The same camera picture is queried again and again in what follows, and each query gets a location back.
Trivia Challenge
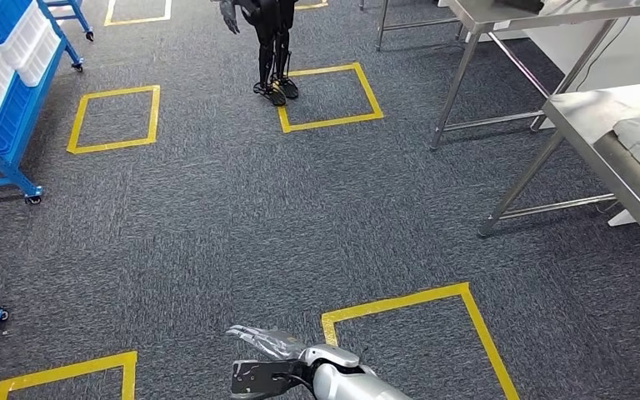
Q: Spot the stainless steel workbench table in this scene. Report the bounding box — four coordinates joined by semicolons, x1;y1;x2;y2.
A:
477;79;640;265

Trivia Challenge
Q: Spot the black humanoid robot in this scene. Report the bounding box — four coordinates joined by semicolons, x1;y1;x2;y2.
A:
217;0;300;107

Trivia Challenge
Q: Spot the blue plastic bin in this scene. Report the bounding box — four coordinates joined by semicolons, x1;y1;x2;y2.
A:
0;72;37;161
0;0;34;45

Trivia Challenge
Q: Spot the blue wheeled metal rack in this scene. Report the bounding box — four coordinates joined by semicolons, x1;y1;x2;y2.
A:
0;0;96;205

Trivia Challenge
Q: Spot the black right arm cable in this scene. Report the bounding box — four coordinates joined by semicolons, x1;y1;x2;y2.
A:
275;374;318;398

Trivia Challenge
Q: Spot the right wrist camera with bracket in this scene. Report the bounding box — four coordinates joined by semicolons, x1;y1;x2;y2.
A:
230;358;313;400

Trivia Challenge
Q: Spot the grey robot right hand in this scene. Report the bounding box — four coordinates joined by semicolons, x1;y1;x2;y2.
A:
224;324;309;360

